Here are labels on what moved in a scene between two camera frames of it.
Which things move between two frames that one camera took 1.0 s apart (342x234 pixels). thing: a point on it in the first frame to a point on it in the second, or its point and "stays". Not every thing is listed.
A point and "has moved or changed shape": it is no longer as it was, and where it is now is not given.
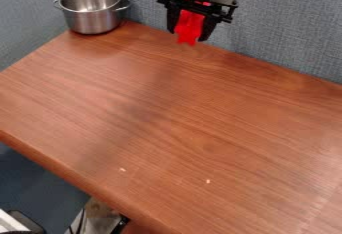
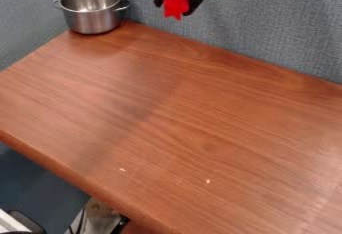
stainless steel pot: (91, 7) stays
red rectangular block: (188, 27) has moved or changed shape
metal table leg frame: (96, 219) stays
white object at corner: (16, 223) stays
